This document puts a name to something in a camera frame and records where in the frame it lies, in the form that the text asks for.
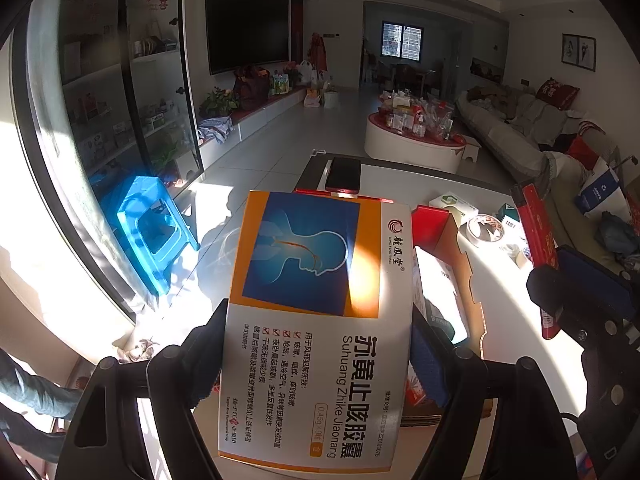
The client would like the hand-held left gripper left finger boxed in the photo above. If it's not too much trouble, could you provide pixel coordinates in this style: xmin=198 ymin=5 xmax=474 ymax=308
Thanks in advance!
xmin=54 ymin=297 xmax=231 ymax=480

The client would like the large red-print tape roll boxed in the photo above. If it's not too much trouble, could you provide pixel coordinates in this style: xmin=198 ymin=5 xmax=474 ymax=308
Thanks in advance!
xmin=460 ymin=215 xmax=508 ymax=248

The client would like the brown bag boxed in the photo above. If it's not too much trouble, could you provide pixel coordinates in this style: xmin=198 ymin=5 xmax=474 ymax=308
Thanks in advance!
xmin=232 ymin=65 xmax=271 ymax=111

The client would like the barred window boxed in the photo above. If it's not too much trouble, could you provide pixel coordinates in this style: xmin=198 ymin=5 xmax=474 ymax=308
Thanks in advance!
xmin=382 ymin=21 xmax=426 ymax=61

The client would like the red hanging decoration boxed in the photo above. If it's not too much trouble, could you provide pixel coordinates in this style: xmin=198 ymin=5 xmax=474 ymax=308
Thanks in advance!
xmin=307 ymin=32 xmax=328 ymax=83

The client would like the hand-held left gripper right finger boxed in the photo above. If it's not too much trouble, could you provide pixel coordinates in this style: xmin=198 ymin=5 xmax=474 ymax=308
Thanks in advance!
xmin=410 ymin=305 xmax=568 ymax=480

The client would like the plain red cushion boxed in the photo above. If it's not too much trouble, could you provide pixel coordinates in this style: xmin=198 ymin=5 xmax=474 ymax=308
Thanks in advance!
xmin=565 ymin=135 xmax=598 ymax=166

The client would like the person's leg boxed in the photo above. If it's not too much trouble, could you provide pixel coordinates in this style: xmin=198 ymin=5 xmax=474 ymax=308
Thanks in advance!
xmin=0 ymin=347 xmax=86 ymax=466

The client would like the dark red printed cushion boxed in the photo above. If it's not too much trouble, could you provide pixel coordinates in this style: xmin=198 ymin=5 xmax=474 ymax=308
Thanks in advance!
xmin=537 ymin=77 xmax=581 ymax=111

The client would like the long beige sofa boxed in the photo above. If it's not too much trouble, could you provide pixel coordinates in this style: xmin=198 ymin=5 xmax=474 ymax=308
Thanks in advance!
xmin=455 ymin=82 xmax=621 ymax=186

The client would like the clutter of bottles and packets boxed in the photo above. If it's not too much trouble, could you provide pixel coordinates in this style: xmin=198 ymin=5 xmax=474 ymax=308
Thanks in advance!
xmin=377 ymin=89 xmax=456 ymax=141

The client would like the white blue paper bag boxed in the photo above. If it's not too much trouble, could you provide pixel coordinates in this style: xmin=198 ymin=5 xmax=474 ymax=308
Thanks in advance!
xmin=575 ymin=162 xmax=626 ymax=218

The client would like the pair of framed pictures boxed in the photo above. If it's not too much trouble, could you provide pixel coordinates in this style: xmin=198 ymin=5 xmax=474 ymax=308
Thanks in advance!
xmin=561 ymin=34 xmax=597 ymax=72

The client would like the blue plastic stool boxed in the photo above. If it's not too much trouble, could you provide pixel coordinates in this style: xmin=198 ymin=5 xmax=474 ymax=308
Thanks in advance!
xmin=100 ymin=175 xmax=201 ymax=296

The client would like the black television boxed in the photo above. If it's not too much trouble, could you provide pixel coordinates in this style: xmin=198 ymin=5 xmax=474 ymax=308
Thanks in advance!
xmin=205 ymin=0 xmax=292 ymax=76

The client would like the green potted plant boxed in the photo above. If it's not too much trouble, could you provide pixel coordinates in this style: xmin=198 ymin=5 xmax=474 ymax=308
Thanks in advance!
xmin=200 ymin=87 xmax=241 ymax=118

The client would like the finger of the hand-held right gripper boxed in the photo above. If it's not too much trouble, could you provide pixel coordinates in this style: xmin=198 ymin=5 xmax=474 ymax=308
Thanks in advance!
xmin=557 ymin=245 xmax=640 ymax=341
xmin=527 ymin=267 xmax=626 ymax=356

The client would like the black smartphone red case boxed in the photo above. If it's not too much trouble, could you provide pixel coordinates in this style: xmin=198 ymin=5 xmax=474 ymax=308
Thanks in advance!
xmin=325 ymin=156 xmax=363 ymax=196

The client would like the red cardboard box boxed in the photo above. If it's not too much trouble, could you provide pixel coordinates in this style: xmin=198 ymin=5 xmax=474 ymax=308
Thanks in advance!
xmin=292 ymin=182 xmax=561 ymax=428

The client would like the landscape wall picture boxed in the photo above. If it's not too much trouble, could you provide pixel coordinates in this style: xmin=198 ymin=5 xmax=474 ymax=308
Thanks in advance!
xmin=472 ymin=57 xmax=506 ymax=78

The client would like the glass display cabinet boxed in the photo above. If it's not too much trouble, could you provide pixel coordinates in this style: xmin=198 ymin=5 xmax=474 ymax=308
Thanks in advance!
xmin=10 ymin=0 xmax=206 ymax=321

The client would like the striped cloth pile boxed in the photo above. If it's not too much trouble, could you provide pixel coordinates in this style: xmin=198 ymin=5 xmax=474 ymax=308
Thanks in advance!
xmin=197 ymin=116 xmax=233 ymax=143

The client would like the round white coffee table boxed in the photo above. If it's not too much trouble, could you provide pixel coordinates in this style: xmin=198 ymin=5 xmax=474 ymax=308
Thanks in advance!
xmin=364 ymin=110 xmax=468 ymax=175

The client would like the white medicine box green logo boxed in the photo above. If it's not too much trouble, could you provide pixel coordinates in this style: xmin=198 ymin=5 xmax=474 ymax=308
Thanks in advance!
xmin=427 ymin=192 xmax=478 ymax=216

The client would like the low white tv stand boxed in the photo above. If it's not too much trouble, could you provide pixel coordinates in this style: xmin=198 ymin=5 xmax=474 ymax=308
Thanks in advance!
xmin=197 ymin=85 xmax=308 ymax=161

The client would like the dining table with chairs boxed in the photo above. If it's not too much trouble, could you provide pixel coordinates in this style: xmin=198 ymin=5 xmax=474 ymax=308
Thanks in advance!
xmin=365 ymin=55 xmax=443 ymax=93

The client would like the pile of blue clothes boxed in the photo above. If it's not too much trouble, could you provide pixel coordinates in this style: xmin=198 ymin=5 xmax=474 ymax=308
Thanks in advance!
xmin=597 ymin=210 xmax=640 ymax=261

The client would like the white orange medicine box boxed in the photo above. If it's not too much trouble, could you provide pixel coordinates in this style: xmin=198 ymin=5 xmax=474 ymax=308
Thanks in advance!
xmin=217 ymin=190 xmax=416 ymax=476

